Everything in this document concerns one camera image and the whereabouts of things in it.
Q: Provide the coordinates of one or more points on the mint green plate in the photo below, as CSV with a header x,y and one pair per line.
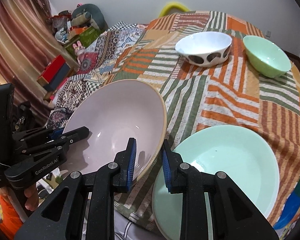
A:
x,y
239,152

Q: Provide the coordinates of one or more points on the yellow curved tube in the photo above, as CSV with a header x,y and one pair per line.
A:
x,y
172,6

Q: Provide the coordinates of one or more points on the striped pink curtain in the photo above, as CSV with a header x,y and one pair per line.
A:
x,y
27,46

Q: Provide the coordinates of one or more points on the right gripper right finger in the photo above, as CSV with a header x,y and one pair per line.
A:
x,y
213,206

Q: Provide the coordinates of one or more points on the mint green bowl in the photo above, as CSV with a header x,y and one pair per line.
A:
x,y
266,57

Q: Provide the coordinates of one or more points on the white bowl with dark spots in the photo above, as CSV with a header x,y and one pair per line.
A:
x,y
205,49

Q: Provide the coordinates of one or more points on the person's left hand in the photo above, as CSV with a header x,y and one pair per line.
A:
x,y
32,198

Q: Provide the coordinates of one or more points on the grey plush toy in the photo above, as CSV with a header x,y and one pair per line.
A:
x,y
89,14

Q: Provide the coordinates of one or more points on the green cardboard box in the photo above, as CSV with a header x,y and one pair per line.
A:
x,y
86,38

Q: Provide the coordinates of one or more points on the orange sleeve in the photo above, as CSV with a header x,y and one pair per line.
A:
x,y
11,222

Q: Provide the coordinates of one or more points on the blue patterned patchwork quilt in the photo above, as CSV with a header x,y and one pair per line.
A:
x,y
98,62

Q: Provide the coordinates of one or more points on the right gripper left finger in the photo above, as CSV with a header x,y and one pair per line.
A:
x,y
83,204

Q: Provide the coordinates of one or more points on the pink bunny toy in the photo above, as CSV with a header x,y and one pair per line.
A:
x,y
79,51

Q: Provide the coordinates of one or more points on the red box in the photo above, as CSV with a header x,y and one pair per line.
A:
x,y
51,70

